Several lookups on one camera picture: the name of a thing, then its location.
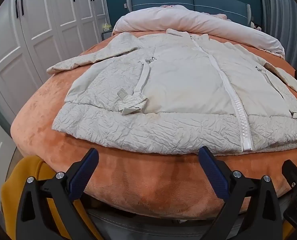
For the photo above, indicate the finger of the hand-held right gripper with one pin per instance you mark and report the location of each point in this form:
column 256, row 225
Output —
column 292, row 172

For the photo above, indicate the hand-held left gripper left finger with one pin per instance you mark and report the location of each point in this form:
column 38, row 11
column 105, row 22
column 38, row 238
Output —
column 84, row 173

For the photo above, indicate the orange bed blanket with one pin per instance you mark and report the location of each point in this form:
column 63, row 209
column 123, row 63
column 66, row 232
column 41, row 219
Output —
column 143, row 177

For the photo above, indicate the grey striped curtain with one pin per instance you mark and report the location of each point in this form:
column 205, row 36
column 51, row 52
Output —
column 283, row 12

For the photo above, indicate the pale pink duvet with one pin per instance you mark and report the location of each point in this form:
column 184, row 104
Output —
column 203, row 22

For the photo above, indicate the person's yellow garment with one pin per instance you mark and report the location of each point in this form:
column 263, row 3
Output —
column 21, row 180

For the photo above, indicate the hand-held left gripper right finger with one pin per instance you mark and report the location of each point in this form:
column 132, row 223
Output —
column 213, row 175

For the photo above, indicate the pale yellow tissue pack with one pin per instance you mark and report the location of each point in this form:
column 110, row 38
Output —
column 106, row 26

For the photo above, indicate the white puffer jacket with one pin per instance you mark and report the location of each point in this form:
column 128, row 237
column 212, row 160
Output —
column 178, row 92

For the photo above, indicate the blue padded headboard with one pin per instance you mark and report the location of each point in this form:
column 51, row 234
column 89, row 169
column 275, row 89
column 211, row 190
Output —
column 188, row 0

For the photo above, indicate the grey nightstand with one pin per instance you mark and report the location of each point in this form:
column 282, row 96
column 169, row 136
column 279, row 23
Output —
column 107, row 35

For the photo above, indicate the white panelled wardrobe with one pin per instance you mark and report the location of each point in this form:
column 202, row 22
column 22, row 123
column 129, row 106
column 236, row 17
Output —
column 38, row 35

